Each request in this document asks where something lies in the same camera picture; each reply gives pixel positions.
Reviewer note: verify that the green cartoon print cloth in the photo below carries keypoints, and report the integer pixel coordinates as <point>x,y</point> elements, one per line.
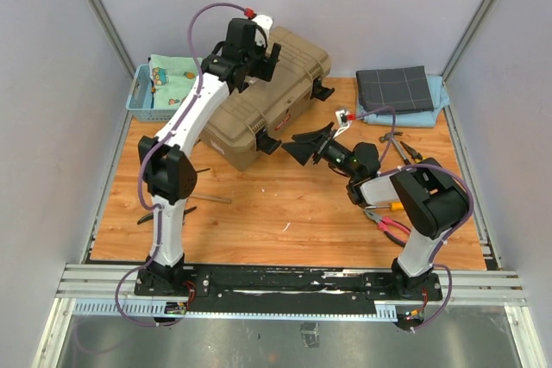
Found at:
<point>172,79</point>

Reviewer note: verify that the light blue folded cloth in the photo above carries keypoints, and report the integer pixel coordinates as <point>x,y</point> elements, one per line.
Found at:
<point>424,119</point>

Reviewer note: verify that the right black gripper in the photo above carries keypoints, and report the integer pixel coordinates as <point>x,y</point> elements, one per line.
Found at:
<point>303,151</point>

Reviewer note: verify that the yellow black handled pliers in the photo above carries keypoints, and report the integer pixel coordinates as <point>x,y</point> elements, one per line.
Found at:
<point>415,155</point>

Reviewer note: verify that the red handled pliers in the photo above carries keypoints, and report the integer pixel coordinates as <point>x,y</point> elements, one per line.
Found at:
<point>384,224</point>

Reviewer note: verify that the wooden handle tool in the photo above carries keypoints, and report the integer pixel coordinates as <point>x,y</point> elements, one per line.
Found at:
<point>215,199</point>

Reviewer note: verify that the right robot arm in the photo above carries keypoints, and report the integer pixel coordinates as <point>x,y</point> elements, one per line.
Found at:
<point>436,201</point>

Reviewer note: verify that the blue plastic basket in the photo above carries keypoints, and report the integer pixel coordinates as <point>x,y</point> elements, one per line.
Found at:
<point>140,102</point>

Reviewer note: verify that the dark grey checked cloth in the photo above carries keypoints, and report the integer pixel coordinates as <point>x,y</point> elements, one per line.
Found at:
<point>406,89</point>

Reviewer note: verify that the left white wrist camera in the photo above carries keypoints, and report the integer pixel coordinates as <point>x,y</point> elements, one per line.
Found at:
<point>264,22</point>

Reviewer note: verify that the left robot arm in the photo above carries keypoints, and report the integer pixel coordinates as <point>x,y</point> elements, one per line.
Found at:
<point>166,172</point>

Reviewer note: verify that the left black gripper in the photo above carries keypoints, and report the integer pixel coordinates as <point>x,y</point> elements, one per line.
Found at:
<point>263,70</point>

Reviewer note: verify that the small claw hammer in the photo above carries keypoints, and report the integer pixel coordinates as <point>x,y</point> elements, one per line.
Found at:
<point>391,137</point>

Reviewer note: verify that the tan plastic tool box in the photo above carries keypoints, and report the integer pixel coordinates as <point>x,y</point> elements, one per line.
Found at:
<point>249,124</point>

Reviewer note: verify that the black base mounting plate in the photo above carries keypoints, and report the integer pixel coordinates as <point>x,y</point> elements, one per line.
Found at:
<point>279,290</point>

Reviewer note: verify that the blue slotted cable duct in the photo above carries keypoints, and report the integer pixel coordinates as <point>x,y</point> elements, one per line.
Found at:
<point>156,308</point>

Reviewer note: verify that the orange handled screwdriver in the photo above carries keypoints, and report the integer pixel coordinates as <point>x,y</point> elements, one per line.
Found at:
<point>393,206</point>

